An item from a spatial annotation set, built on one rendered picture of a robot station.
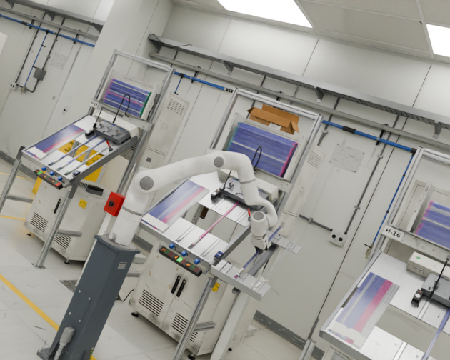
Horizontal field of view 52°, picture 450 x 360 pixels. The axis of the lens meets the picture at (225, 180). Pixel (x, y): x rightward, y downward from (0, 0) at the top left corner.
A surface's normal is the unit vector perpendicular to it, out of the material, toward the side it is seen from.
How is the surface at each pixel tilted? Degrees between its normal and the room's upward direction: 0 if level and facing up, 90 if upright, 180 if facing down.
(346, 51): 90
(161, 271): 90
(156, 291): 90
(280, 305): 90
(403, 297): 45
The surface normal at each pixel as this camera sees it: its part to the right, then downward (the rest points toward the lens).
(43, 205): -0.49, -0.19
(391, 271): -0.06, -0.79
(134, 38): 0.77, 0.36
